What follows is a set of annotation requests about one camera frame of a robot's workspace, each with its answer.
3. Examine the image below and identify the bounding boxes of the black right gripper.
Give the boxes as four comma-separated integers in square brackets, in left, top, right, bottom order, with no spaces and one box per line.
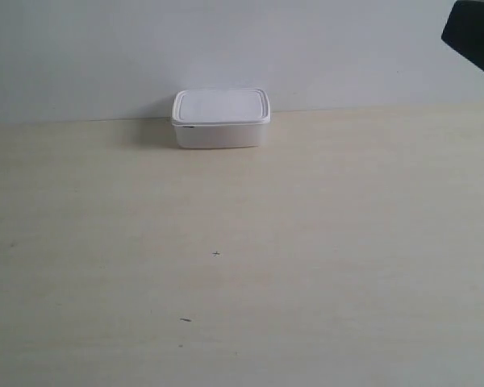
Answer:
[441,0,484,72]

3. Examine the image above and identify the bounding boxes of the white lidded plastic container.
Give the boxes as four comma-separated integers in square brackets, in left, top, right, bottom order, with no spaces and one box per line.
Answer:
[171,88,271,149]

